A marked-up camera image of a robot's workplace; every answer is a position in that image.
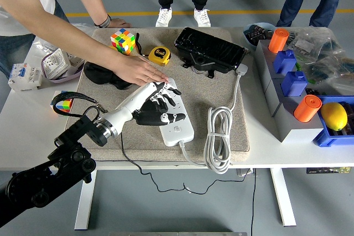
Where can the person's left hand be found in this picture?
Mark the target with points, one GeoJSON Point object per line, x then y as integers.
{"type": "Point", "coordinates": [120, 23]}

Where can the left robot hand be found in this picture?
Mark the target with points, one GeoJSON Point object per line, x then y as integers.
{"type": "Point", "coordinates": [130, 106]}

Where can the person's right hand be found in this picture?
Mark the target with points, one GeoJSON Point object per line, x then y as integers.
{"type": "Point", "coordinates": [138, 70]}

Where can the black power adapter plug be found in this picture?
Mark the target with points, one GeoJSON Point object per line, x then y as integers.
{"type": "Point", "coordinates": [150, 107]}

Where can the white power strip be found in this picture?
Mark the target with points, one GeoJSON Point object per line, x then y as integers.
{"type": "Point", "coordinates": [179, 133]}

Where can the person's right forearm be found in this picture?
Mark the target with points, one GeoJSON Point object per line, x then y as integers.
{"type": "Point", "coordinates": [69, 31]}

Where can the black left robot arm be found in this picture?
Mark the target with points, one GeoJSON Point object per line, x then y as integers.
{"type": "Point", "coordinates": [83, 131]}

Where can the dark wristband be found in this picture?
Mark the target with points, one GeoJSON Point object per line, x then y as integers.
{"type": "Point", "coordinates": [103, 22]}

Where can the colourful puzzle cube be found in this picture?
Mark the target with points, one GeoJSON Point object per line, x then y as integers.
{"type": "Point", "coordinates": [123, 41]}
{"type": "Point", "coordinates": [65, 106]}

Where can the yellow tape measure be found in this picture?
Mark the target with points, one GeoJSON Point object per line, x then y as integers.
{"type": "Point", "coordinates": [159, 55]}

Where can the black cloth pouch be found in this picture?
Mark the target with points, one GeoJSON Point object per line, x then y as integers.
{"type": "Point", "coordinates": [96, 73]}

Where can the pale purple tray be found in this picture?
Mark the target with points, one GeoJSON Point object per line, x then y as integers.
{"type": "Point", "coordinates": [66, 78]}

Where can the glossy black device box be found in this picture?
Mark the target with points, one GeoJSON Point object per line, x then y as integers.
{"type": "Point", "coordinates": [210, 48]}

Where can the grey-brown mat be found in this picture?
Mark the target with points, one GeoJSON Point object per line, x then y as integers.
{"type": "Point", "coordinates": [215, 86]}

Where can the clear bag of screws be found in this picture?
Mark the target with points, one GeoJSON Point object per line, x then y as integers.
{"type": "Point", "coordinates": [41, 44]}

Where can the white table leg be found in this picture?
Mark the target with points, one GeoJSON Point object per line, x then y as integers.
{"type": "Point", "coordinates": [282, 197]}
{"type": "Point", "coordinates": [85, 200]}

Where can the white circuit breaker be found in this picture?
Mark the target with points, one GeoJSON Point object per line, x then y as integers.
{"type": "Point", "coordinates": [25, 77]}

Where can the light blue bowl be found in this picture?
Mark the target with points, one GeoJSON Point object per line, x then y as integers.
{"type": "Point", "coordinates": [249, 42]}

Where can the grey holder box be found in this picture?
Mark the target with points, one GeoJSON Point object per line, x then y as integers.
{"type": "Point", "coordinates": [262, 62]}
{"type": "Point", "coordinates": [293, 128]}

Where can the dark circuit boards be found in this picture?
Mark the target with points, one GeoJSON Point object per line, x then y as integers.
{"type": "Point", "coordinates": [258, 32]}

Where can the orange cylinder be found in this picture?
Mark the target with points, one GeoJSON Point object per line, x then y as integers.
{"type": "Point", "coordinates": [278, 41]}
{"type": "Point", "coordinates": [307, 109]}

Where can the blue peg block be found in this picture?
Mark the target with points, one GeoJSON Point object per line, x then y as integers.
{"type": "Point", "coordinates": [285, 62]}
{"type": "Point", "coordinates": [294, 84]}

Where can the small green part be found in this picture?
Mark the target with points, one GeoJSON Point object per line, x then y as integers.
{"type": "Point", "coordinates": [298, 67]}

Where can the clear bag of components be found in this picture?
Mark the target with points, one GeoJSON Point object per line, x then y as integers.
{"type": "Point", "coordinates": [318, 42]}
{"type": "Point", "coordinates": [332, 73]}

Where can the blue plastic bin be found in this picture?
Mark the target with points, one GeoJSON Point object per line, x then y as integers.
{"type": "Point", "coordinates": [326, 139]}

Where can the yellow lemon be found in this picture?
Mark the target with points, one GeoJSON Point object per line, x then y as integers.
{"type": "Point", "coordinates": [333, 115]}

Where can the black table control panel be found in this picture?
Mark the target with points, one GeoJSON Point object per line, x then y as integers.
{"type": "Point", "coordinates": [326, 170]}

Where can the white wall socket panel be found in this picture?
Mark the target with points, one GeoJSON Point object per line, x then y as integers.
{"type": "Point", "coordinates": [55, 63]}
{"type": "Point", "coordinates": [76, 59]}

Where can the grey metal bracket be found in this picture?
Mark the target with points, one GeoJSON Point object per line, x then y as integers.
{"type": "Point", "coordinates": [243, 172]}

